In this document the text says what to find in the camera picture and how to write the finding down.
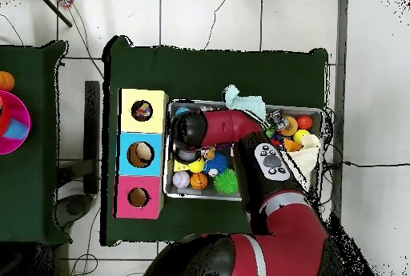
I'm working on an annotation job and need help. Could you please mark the cream knitted cloth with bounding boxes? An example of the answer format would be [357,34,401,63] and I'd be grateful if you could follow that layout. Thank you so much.
[286,133,321,191]

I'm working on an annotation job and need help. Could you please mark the orange basketball toy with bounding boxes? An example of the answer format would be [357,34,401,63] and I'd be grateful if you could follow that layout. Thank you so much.
[189,172,209,191]

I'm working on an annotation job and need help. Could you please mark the dark green side tablecloth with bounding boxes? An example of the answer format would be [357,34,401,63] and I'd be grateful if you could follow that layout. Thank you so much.
[0,40,72,246]

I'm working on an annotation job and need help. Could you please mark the colourful patterned cloth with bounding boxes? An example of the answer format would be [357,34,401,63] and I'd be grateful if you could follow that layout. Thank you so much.
[132,101,154,121]

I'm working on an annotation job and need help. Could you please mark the white baseball toy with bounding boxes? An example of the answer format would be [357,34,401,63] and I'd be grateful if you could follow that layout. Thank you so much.
[172,170,191,190]

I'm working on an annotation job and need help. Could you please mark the small green spiky ball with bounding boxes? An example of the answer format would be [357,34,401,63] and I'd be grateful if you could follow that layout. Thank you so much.
[213,168,240,195]

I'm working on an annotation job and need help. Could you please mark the black rod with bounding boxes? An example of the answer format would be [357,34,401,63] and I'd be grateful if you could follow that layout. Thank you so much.
[33,0,74,28]

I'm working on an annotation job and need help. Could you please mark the orange ball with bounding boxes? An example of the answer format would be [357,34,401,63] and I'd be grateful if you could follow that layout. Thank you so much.
[0,70,16,93]

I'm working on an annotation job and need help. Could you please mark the shallow mesh bin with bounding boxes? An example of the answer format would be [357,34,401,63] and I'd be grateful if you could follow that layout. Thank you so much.
[163,98,324,206]

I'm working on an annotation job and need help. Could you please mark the thin black floor cable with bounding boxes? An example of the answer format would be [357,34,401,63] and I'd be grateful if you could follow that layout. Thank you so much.
[326,159,410,170]

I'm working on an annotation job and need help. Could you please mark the mint green cloth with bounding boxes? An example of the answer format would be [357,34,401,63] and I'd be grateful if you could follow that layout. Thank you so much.
[223,84,267,121]

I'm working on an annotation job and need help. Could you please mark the blue spiky ball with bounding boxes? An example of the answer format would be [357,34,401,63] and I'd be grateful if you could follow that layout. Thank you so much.
[203,151,229,177]

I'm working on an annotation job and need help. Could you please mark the wooden box with three holes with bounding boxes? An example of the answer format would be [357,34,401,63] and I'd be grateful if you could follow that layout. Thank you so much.
[113,88,170,220]

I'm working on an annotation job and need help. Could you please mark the pink bowl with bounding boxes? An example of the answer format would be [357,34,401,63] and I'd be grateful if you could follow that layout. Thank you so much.
[0,90,32,156]

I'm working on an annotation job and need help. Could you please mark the smooth yellow ball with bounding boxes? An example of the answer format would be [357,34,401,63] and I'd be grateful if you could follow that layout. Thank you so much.
[187,158,206,174]

